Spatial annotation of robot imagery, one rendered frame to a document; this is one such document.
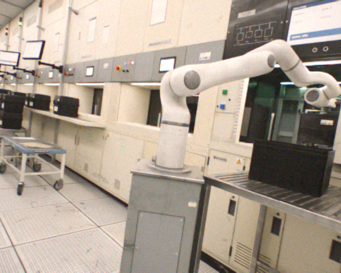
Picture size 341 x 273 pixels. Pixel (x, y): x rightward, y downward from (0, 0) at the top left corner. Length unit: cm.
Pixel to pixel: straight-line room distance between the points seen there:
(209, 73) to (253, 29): 79
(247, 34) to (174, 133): 101
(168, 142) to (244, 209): 84
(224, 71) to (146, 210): 65
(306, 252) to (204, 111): 105
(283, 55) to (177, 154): 70
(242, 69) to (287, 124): 142
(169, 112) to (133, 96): 194
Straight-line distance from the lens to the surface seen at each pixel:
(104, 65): 316
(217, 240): 184
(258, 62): 115
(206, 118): 182
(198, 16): 213
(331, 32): 157
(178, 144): 99
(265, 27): 174
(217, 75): 107
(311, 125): 169
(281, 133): 249
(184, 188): 94
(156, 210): 97
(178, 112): 98
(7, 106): 452
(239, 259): 178
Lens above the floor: 97
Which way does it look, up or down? 4 degrees down
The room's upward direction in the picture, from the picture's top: 8 degrees clockwise
